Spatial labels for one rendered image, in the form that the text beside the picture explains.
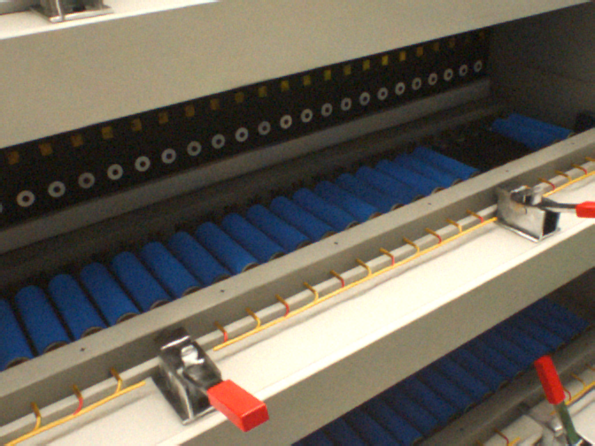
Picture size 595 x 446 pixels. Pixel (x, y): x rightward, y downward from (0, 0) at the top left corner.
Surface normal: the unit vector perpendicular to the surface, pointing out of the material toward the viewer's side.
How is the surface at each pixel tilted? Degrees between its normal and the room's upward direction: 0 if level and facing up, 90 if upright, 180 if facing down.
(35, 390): 111
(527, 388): 21
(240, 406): 1
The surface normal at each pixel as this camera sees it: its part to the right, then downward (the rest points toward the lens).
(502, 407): -0.05, -0.86
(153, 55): 0.56, 0.39
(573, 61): -0.83, 0.32
